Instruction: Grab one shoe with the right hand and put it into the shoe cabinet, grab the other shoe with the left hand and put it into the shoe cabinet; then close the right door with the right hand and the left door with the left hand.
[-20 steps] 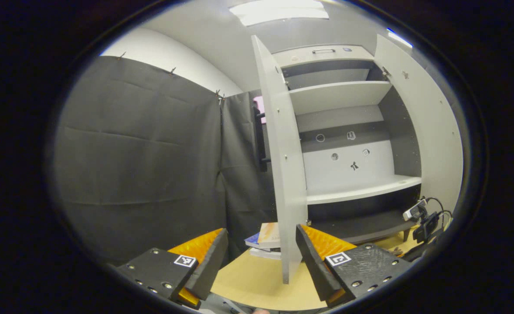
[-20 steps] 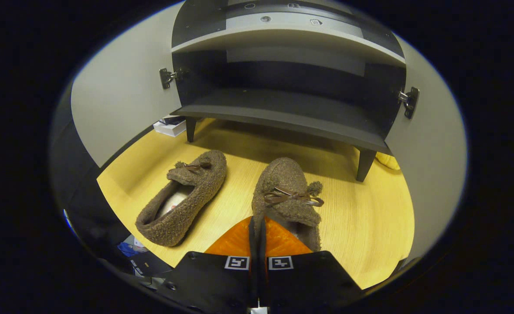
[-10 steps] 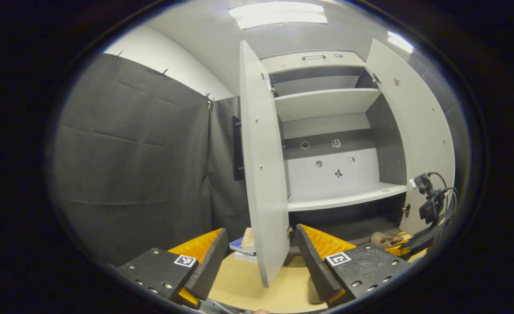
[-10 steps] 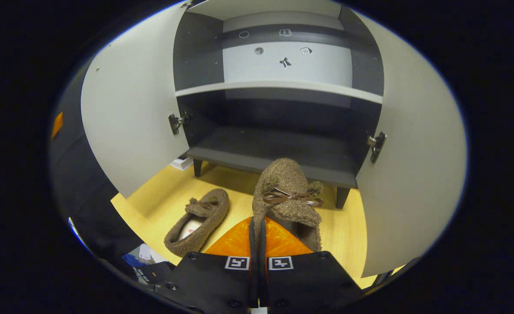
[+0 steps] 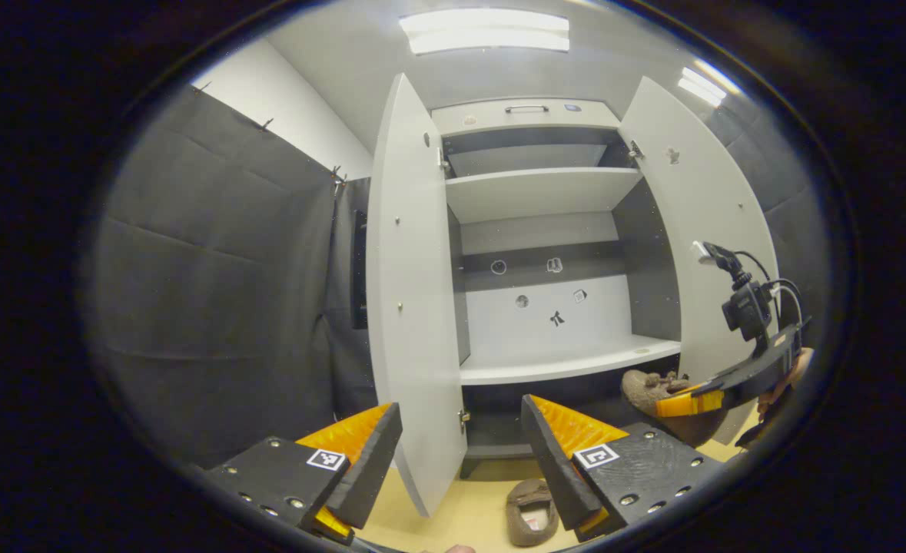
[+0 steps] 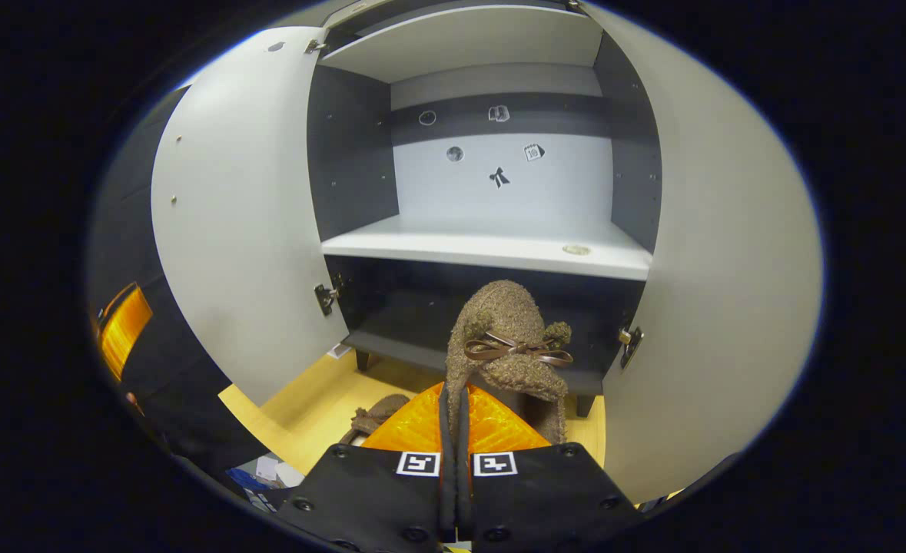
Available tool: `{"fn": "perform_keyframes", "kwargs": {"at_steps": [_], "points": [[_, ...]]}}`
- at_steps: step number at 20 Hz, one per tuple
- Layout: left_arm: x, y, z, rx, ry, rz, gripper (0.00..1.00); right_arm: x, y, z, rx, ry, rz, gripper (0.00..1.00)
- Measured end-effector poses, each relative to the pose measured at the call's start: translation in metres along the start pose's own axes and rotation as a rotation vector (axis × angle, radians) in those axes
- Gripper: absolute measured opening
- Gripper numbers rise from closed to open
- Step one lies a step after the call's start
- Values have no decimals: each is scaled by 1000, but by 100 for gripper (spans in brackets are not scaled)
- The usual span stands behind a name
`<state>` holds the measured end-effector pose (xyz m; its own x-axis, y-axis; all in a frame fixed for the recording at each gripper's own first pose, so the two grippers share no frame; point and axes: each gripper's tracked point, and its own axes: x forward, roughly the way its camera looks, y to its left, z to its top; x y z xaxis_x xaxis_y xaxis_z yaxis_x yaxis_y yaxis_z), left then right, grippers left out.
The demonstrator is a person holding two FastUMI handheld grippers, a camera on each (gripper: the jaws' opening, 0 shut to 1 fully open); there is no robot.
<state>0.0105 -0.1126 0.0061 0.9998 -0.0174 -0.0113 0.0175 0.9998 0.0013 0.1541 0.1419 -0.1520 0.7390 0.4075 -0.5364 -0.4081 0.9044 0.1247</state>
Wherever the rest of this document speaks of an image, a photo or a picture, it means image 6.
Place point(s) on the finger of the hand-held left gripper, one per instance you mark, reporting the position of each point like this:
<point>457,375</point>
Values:
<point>124,330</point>

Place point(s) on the pile of paper leaflets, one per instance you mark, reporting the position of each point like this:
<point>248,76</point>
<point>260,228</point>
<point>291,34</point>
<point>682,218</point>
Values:
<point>268,472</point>

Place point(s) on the grey shoe cabinet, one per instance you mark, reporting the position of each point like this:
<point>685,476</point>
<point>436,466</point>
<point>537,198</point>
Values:
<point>491,238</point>

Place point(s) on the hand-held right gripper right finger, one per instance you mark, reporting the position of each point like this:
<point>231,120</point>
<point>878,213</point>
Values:
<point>545,499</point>

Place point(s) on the black quilted cloth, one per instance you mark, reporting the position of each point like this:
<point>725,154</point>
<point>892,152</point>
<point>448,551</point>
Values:
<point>124,215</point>

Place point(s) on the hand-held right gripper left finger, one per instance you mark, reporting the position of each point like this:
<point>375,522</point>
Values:
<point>376,499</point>

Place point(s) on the brown fuzzy shoe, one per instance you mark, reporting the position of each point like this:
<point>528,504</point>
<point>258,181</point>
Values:
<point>499,307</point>
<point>379,411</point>

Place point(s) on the grey cabinet door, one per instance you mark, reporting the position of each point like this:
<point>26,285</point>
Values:
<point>237,230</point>
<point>729,269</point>

